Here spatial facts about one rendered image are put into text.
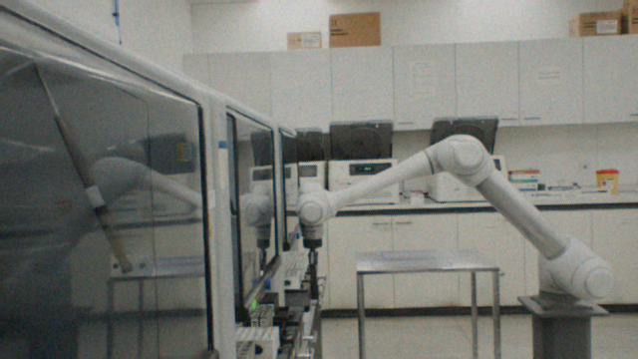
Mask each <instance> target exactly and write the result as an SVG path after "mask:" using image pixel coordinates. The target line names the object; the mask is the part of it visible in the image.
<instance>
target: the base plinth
mask: <svg viewBox="0 0 638 359"><path fill-rule="evenodd" d="M596 305H597V306H599V307H602V308H603V309H605V310H607V311H608V312H619V313H638V303H619V304H596ZM506 314H531V312H530V311H529V310H527V309H526V308H525V306H524V305H501V306H500V315H506ZM321 315H322V318H325V317H357V309H321ZM417 315H440V316H462V315H471V307H470V306H441V307H398V308H365V317H372V316H417ZM478 315H492V305H485V306H478Z"/></svg>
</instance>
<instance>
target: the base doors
mask: <svg viewBox="0 0 638 359"><path fill-rule="evenodd" d="M542 214H543V215H544V216H545V217H546V218H547V219H548V220H549V222H550V223H551V224H552V225H553V226H554V227H555V228H556V229H558V230H559V231H560V232H561V233H562V234H571V235H572V236H573V237H576V238H577V239H579V241H581V242H582V243H583V244H584V245H585V246H587V247H588V248H589V249H591V250H593V251H594V252H595V253H596V254H598V255H599V256H600V257H601V259H603V260H604V261H607V262H608V263H609V264H610V265H611V267H612V269H613V271H614V273H615V279H616V283H615V286H614V288H613V289H612V291H611V292H610V293H609V294H608V295H606V297H605V298H604V299H602V300H597V301H591V302H592V303H594V304H619V303H638V209H608V210H578V211H543V212H542ZM406 221H411V222H412V223H396V222H406ZM374 222H388V223H389V224H373V223H374ZM619 222H634V224H619ZM327 225H328V242H327ZM485 226H499V228H486V229H484V227H485ZM387 229H388V230H389V232H387ZM395 229H397V230H398V231H395ZM356 230H368V232H359V233H354V231H356ZM457 230H458V239H457ZM322 237H323V246H322V247H320V248H317V251H319V257H318V260H319V262H318V264H319V271H320V275H325V273H327V274H328V275H327V280H326V287H325V293H324V297H323V306H322V308H321V309H357V285H356V259H355V251H378V250H415V249H450V250H452V248H467V249H475V250H476V251H477V252H480V253H481V254H483V255H484V256H485V257H487V258H488V259H489V260H491V261H492V262H494V263H495V264H496V265H499V266H500V270H502V271H503V272H504V273H505V276H500V277H499V294H500V305H523V304H522V303H520V302H519V301H518V300H517V296H529V295H535V294H538V290H539V284H538V273H537V266H536V259H537V258H538V254H537V250H536V249H535V248H534V247H533V246H532V245H531V243H530V242H529V241H528V240H527V239H526V238H525V237H524V236H523V235H522V234H521V233H519V232H518V231H517V230H516V229H515V228H514V227H513V226H512V225H511V224H510V222H509V221H508V220H505V217H504V216H503V215H502V214H500V213H466V214H432V215H398V216H393V231H392V217H391V216H366V217H332V218H330V219H328V220H326V221H325V222H324V236H322ZM328 257H329V271H328ZM524 273H525V279H524ZM459 280H460V287H459ZM329 288H330V301H329ZM363 288H365V308H398V307H441V306H471V273H470V272H460V273H443V272H421V273H381V274H363ZM476 288H477V289H478V306H485V305H492V285H491V272H476ZM394 289H395V306H394Z"/></svg>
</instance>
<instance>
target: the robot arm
mask: <svg viewBox="0 0 638 359"><path fill-rule="evenodd" d="M438 173H449V174H450V175H452V176H453V177H455V178H456V180H458V181H459V182H461V183H463V184H464V185H465V186H467V187H473V188H474V189H475V190H476V191H477V192H478V193H479V194H480V195H482V196H483V197H484V198H485V199H486V200H487V202H488V203H489V204H490V205H491V206H492V207H493V208H495V209H496V210H497V211H498V212H499V213H500V214H502V215H503V216H504V217H505V218H506V219H507V220H508V221H509V222H510V224H511V225H512V226H513V227H514V228H515V229H516V230H517V231H518V232H519V233H521V234H522V235H523V236H524V237H525V238H526V239H527V240H528V241H529V242H530V243H531V245H532V246H533V247H534V248H535V249H536V250H537V254H538V258H537V259H536V266H537V273H538V284H539V290H538V294H535V295H529V299H531V300H534V301H535V302H537V303H538V304H539V306H540V307H542V310H546V311H551V310H578V309H586V310H592V309H593V306H592V305H591V304H589V303H587V302H584V301H597V300H602V299H604V298H605V297H606V295H608V294H609V293H610V292H611V291H612V289H613V288H614V286H615V283H616V279H615V273H614V271H613V269H612V267H611V265H610V264H609V263H608V262H607V261H604V260H603V259H601V257H600V256H599V255H598V254H596V253H595V252H594V251H593V250H591V249H589V248H588V247H587V246H585V245H584V244H583V243H582V242H581V241H579V239H577V238H576V237H573V236H572V235H571V234H562V233H561V232H560V231H559V230H558V229H556V228H555V227H554V226H553V225H552V224H551V223H550V222H549V220H548V219H547V218H546V217H545V216H544V215H543V214H542V213H541V212H539V211H538V210H537V209H536V208H535V207H534V206H533V205H532V204H531V203H530V202H529V201H528V200H527V198H526V197H525V196H524V195H523V194H521V193H520V192H519V191H518V190H517V189H516V188H515V187H514V186H513V185H512V184H511V183H510V182H509V181H508V180H507V179H506V178H505V176H504V175H502V174H501V173H500V172H499V171H498V170H497V169H496V168H495V167H494V162H493V160H492V158H491V157H490V156H489V154H488V152H487V150H486V149H485V147H484V146H483V144H481V143H480V142H479V141H478V140H477V139H475V138H473V137H470V136H452V137H449V138H447V139H445V140H443V141H441V142H439V143H438V144H435V145H432V146H430V147H428V148H427V149H424V150H422V151H420V152H419V153H418V154H417V155H415V156H413V157H411V158H409V159H408V160H406V161H404V162H402V163H400V164H399V165H397V166H394V167H392V168H390V169H387V170H385V171H382V172H380V173H378V174H376V175H374V176H372V177H370V178H368V179H367V180H363V181H361V182H359V183H357V184H355V185H353V186H351V187H348V188H346V189H343V190H339V191H334V192H330V191H327V190H325V189H324V190H323V188H322V185H321V183H319V182H314V181H309V182H304V183H302V184H301V185H300V187H299V191H298V196H297V206H296V213H297V216H298V218H299V219H300V230H301V237H304V238H303V247H304V248H309V251H308V254H307V256H308V264H309V271H310V281H308V282H309V283H310V299H311V300H319V281H320V279H318V262H319V260H318V257H319V251H317V248H320V247H322V246H323V237H322V236H324V222H325V221H326V220H328V219H330V218H332V217H334V216H335V214H336V212H337V210H338V209H340V208H342V207H344V206H346V205H349V203H351V202H353V201H355V200H357V199H359V198H362V197H364V196H367V195H370V194H372V193H374V192H376V191H379V190H381V189H383V188H386V187H388V186H391V185H394V184H396V183H399V182H402V181H405V180H413V179H414V178H419V177H424V176H430V175H434V174H438ZM583 300H584V301H583Z"/></svg>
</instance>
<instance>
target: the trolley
mask: <svg viewBox="0 0 638 359"><path fill-rule="evenodd" d="M355 259H356V285H357V317H358V351H359V359H379V358H367V355H366V322H365V288H363V274H381V273H421V272H443V273H460V272H470V273H471V322H472V333H473V357H457V358H410V359H479V341H478V289H477V288H476V272H491V285H492V323H493V341H494V359H501V353H500V294H499V277H500V276H505V273H504V272H503V271H502V270H500V266H499V265H496V264H495V263H494V262H492V261H491V260H489V259H488V258H487V257H485V256H484V255H483V254H481V253H480V252H477V251H476V250H475V249H467V248H452V250H450V249H415V250H378V251H355Z"/></svg>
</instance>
